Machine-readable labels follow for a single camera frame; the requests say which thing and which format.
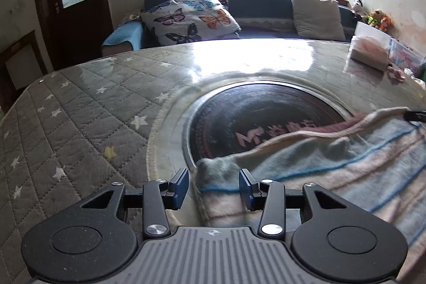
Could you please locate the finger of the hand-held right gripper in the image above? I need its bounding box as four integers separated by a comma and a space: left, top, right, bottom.
404, 110, 426, 125

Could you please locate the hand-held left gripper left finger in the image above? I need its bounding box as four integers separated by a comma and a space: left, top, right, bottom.
81, 167, 189, 240

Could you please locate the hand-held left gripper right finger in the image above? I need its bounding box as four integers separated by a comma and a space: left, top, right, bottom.
240, 168, 347, 240

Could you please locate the striped blue pink blanket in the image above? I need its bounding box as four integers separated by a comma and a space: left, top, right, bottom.
195, 107, 426, 258

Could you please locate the small pink toy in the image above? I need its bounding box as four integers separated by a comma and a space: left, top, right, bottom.
388, 66, 405, 81

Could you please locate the clear plastic storage box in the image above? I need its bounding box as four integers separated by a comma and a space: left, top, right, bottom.
388, 38, 426, 75

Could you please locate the round black table hotplate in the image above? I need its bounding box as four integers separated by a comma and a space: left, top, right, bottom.
188, 83, 350, 171

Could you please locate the pink tissue box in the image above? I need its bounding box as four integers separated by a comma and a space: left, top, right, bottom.
348, 21, 393, 72

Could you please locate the brown plush toy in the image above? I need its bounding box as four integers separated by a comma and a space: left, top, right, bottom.
368, 9, 383, 28

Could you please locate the grey star quilted table cover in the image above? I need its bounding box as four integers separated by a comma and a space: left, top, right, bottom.
0, 38, 426, 271

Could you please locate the plain white pillow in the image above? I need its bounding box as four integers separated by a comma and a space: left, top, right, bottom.
290, 0, 347, 42

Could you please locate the blue cushion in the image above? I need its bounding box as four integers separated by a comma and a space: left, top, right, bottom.
101, 20, 145, 53

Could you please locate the butterfly print pillow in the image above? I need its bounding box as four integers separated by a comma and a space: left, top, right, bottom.
141, 0, 242, 47

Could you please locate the dark blue sofa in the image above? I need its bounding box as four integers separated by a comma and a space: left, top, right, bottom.
145, 0, 358, 48

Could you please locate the dark wooden door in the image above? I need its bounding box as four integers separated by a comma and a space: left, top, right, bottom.
31, 0, 114, 72

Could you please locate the dark wooden cabinet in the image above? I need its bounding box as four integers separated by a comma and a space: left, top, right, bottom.
0, 31, 47, 112

